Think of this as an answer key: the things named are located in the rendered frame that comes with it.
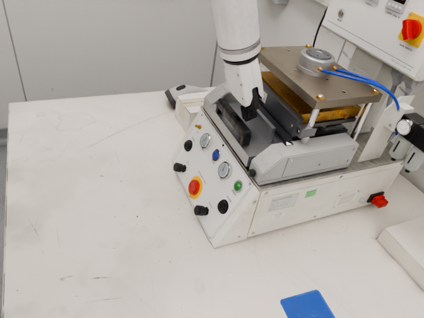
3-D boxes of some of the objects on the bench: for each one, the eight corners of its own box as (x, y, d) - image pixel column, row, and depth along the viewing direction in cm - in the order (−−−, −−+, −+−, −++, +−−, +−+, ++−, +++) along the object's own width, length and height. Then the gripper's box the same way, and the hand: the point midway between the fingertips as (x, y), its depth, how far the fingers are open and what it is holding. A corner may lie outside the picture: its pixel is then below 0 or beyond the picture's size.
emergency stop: (190, 188, 93) (198, 176, 91) (196, 198, 90) (204, 187, 88) (186, 187, 92) (193, 176, 90) (191, 197, 89) (199, 186, 87)
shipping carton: (220, 110, 130) (224, 89, 125) (235, 129, 121) (240, 107, 116) (173, 115, 123) (175, 93, 117) (185, 136, 114) (188, 113, 109)
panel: (171, 163, 102) (202, 111, 95) (210, 241, 82) (253, 184, 74) (166, 161, 101) (197, 109, 93) (204, 241, 80) (247, 183, 73)
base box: (312, 137, 124) (328, 95, 113) (388, 212, 98) (418, 167, 88) (170, 159, 104) (173, 111, 93) (219, 262, 78) (232, 211, 67)
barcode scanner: (211, 96, 138) (213, 77, 133) (218, 106, 132) (221, 88, 127) (162, 100, 130) (163, 81, 125) (168, 111, 125) (170, 92, 120)
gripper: (275, 57, 64) (279, 129, 77) (240, 28, 75) (249, 96, 88) (239, 72, 63) (250, 142, 76) (209, 41, 74) (223, 107, 87)
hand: (248, 111), depth 81 cm, fingers closed, pressing on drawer
